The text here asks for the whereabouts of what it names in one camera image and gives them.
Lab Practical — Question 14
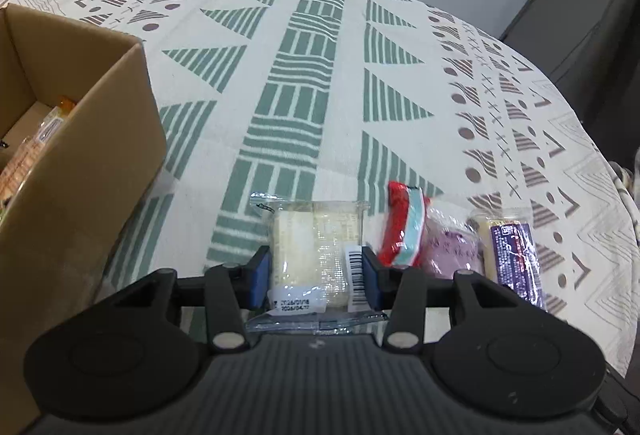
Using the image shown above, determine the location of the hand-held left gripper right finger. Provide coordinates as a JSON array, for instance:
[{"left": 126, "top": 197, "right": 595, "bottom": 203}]
[{"left": 361, "top": 246, "right": 547, "bottom": 351}]

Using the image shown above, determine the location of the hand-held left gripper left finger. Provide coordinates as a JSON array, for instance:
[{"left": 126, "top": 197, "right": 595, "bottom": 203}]
[{"left": 97, "top": 245, "right": 273, "bottom": 353}]

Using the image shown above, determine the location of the clear white cracker packet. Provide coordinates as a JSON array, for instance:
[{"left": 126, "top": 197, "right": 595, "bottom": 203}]
[{"left": 247, "top": 195, "right": 391, "bottom": 331}]

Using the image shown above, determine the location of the brown cardboard box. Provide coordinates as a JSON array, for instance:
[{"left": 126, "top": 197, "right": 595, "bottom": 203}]
[{"left": 0, "top": 2, "right": 166, "bottom": 435}]

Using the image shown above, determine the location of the orange cracker packet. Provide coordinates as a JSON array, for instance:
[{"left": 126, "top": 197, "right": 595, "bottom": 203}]
[{"left": 0, "top": 95, "right": 77, "bottom": 211}]

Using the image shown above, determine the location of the red and teal snack packet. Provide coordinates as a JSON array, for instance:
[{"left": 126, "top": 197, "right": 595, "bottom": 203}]
[{"left": 377, "top": 181, "right": 432, "bottom": 268}]

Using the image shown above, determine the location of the purple bun packet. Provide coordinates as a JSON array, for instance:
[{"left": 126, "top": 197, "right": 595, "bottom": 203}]
[{"left": 422, "top": 210, "right": 486, "bottom": 277}]

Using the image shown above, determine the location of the purple label bar packet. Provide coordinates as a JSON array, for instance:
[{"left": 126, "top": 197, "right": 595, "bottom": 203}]
[{"left": 470, "top": 210, "right": 548, "bottom": 312}]

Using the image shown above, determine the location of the black chair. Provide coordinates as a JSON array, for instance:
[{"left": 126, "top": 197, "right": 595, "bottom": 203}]
[{"left": 500, "top": 0, "right": 640, "bottom": 176}]

